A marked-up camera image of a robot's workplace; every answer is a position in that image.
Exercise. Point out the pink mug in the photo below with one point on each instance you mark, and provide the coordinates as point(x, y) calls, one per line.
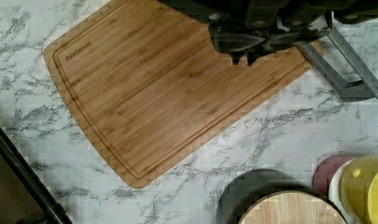
point(325, 171)

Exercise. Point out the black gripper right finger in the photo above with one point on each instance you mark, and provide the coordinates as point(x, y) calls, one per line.
point(283, 37)

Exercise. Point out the white cup under yellow cup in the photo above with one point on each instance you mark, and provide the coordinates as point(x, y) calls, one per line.
point(335, 194)

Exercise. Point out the black canister with wooden lid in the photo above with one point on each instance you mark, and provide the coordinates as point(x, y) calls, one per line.
point(267, 196)

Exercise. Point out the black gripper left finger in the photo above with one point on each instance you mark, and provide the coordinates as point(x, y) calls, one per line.
point(226, 40)

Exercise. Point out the bamboo cutting board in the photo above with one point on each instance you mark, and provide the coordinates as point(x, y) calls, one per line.
point(146, 86)

